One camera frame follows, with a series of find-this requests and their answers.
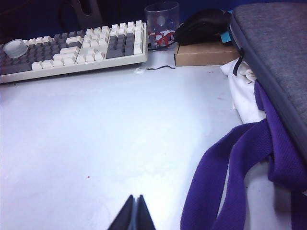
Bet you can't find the grey fabric zip case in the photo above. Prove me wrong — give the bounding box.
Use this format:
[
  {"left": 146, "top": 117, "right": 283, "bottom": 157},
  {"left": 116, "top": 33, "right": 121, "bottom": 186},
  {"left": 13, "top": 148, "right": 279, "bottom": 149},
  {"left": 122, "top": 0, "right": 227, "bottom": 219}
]
[{"left": 227, "top": 4, "right": 307, "bottom": 192}]

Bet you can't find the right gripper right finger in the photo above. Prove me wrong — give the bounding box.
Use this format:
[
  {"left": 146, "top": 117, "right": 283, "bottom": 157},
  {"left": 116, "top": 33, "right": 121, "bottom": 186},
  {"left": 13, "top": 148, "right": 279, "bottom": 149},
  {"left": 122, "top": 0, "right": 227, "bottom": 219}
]
[{"left": 137, "top": 195, "right": 157, "bottom": 230}]

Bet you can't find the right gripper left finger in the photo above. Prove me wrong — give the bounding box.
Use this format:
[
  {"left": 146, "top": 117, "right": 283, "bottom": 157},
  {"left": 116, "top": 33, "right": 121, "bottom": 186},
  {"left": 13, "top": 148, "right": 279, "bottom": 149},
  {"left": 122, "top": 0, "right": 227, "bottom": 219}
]
[{"left": 107, "top": 195, "right": 137, "bottom": 230}]

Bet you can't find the clear glass cup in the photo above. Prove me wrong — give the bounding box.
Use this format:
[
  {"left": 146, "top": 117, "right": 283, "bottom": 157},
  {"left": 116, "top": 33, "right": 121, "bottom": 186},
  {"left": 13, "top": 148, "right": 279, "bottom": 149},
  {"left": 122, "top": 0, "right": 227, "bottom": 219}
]
[{"left": 144, "top": 2, "right": 180, "bottom": 51}]

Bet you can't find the white and grey keyboard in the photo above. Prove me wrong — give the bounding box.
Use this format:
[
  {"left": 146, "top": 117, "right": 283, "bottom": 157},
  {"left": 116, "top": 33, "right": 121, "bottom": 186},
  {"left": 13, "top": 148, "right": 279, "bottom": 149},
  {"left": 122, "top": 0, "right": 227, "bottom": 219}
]
[{"left": 0, "top": 20, "right": 149, "bottom": 84}]

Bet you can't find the thin black string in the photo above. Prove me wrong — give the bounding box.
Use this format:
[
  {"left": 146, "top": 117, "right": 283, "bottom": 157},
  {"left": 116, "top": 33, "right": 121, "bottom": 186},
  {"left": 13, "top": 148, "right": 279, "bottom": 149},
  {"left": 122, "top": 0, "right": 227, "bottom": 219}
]
[{"left": 138, "top": 65, "right": 176, "bottom": 71}]

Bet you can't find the translucent white tape roll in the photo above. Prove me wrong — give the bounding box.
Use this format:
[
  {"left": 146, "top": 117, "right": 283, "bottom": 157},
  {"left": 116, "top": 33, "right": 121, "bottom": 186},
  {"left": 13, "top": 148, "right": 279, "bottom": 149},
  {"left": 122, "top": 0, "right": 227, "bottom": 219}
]
[{"left": 3, "top": 39, "right": 28, "bottom": 59}]

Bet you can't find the cyan paper package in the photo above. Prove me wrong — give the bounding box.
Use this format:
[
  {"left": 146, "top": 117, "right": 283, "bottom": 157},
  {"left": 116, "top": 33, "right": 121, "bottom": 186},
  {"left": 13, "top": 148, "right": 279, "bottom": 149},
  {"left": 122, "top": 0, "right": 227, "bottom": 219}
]
[{"left": 220, "top": 9, "right": 235, "bottom": 45}]

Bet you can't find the black AOC computer monitor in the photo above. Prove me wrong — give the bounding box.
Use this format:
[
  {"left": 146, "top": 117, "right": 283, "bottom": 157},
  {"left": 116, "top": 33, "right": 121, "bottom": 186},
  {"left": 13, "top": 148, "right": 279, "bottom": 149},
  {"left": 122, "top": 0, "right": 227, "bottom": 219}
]
[{"left": 59, "top": 0, "right": 103, "bottom": 32}]

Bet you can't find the flat brown cardboard box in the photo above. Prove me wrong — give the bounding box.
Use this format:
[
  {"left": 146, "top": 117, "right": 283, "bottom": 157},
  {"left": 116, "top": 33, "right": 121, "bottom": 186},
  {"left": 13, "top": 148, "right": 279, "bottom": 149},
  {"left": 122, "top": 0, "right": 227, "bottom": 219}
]
[{"left": 174, "top": 40, "right": 242, "bottom": 67}]

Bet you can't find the black computer mouse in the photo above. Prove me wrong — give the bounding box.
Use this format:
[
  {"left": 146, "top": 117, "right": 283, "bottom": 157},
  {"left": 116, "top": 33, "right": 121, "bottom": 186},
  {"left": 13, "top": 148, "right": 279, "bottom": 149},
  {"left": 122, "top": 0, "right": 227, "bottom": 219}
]
[{"left": 174, "top": 8, "right": 232, "bottom": 46}]

